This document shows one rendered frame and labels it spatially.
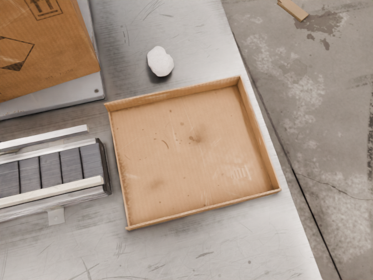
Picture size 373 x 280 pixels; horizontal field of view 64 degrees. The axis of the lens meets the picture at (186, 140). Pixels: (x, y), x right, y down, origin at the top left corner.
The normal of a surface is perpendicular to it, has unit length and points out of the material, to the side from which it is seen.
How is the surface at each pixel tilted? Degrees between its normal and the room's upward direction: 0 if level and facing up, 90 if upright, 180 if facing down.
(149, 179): 0
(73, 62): 90
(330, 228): 0
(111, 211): 0
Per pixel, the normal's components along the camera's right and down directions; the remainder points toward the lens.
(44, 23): 0.37, 0.87
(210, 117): 0.02, -0.34
